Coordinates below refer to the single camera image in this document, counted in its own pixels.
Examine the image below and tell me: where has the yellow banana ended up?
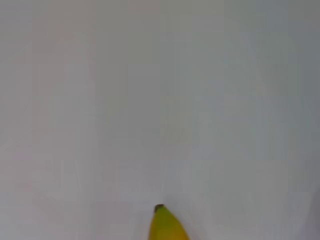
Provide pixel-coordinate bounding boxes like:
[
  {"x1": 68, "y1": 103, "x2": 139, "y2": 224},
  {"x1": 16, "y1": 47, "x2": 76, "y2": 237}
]
[{"x1": 149, "y1": 203, "x2": 191, "y2": 240}]

